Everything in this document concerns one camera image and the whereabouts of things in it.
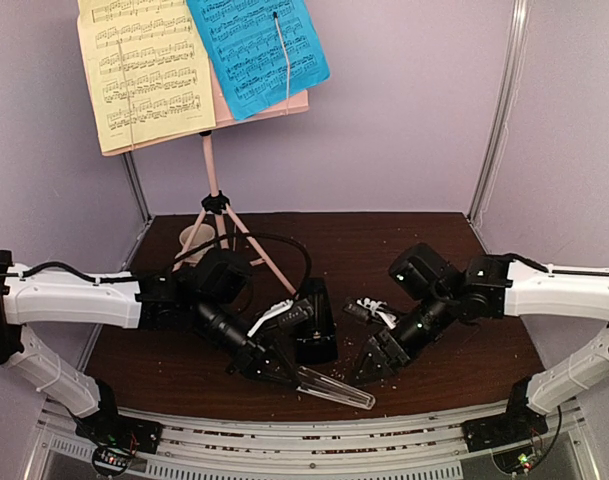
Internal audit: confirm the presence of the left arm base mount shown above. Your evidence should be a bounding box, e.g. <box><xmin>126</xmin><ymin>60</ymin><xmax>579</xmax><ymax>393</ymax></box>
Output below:
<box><xmin>72</xmin><ymin>410</ymin><xmax>163</xmax><ymax>454</ymax></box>

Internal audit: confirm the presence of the black metronome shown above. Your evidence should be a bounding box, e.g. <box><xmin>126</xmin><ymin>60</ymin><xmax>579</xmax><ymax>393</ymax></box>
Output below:
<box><xmin>295</xmin><ymin>277</ymin><xmax>338</xmax><ymax>365</ymax></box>

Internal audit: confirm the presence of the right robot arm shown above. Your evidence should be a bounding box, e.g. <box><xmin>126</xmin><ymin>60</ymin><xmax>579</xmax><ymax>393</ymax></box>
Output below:
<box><xmin>345</xmin><ymin>243</ymin><xmax>609</xmax><ymax>442</ymax></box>

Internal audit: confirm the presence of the white ceramic mug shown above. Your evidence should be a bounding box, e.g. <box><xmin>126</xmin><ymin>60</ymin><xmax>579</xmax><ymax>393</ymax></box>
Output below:
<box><xmin>179</xmin><ymin>224</ymin><xmax>216</xmax><ymax>264</ymax></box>

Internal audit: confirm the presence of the blue sheet music page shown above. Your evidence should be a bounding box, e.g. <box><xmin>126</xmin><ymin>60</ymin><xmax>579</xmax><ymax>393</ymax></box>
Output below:
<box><xmin>187</xmin><ymin>0</ymin><xmax>330</xmax><ymax>121</ymax></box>

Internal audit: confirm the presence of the left black cable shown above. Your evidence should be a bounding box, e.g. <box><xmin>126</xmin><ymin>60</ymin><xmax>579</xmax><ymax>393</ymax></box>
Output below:
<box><xmin>171</xmin><ymin>232</ymin><xmax>313</xmax><ymax>296</ymax></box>

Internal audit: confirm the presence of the yellow sheet music page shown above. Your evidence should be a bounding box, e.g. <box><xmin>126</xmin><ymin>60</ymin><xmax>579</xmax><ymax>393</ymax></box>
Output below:
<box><xmin>77</xmin><ymin>0</ymin><xmax>218</xmax><ymax>154</ymax></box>

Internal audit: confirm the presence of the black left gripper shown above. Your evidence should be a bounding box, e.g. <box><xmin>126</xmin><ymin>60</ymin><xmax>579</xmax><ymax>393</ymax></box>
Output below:
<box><xmin>193</xmin><ymin>294</ymin><xmax>302</xmax><ymax>389</ymax></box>

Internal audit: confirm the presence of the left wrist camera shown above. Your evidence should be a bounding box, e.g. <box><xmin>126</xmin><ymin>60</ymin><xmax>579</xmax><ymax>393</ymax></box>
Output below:
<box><xmin>247</xmin><ymin>297</ymin><xmax>315</xmax><ymax>339</ymax></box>

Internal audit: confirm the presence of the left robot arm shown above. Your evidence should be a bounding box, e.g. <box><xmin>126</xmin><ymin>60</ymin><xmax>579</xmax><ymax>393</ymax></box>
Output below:
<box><xmin>0</xmin><ymin>250</ymin><xmax>300</xmax><ymax>444</ymax></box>

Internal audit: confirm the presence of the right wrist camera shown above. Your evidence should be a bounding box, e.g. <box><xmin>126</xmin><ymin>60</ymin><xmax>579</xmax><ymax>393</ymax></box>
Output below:
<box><xmin>343</xmin><ymin>297</ymin><xmax>403</xmax><ymax>330</ymax></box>

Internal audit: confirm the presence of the aluminium front rail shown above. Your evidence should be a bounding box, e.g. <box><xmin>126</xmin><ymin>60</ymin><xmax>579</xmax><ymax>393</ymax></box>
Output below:
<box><xmin>20</xmin><ymin>400</ymin><xmax>606</xmax><ymax>479</ymax></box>

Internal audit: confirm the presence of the clear metronome cover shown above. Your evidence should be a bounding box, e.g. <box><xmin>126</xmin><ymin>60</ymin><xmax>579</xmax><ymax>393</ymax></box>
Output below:
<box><xmin>297</xmin><ymin>366</ymin><xmax>376</xmax><ymax>410</ymax></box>

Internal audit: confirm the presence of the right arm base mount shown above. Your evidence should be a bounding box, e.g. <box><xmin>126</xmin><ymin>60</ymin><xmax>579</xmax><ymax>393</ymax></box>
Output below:
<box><xmin>461</xmin><ymin>412</ymin><xmax>548</xmax><ymax>453</ymax></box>

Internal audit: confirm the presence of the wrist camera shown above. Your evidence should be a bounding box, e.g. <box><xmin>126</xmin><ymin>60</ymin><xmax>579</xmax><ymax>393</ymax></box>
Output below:
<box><xmin>247</xmin><ymin>297</ymin><xmax>315</xmax><ymax>339</ymax></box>
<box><xmin>343</xmin><ymin>297</ymin><xmax>403</xmax><ymax>330</ymax></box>

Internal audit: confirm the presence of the pink music stand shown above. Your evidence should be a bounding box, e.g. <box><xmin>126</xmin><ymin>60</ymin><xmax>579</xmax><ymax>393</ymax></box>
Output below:
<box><xmin>77</xmin><ymin>0</ymin><xmax>311</xmax><ymax>296</ymax></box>

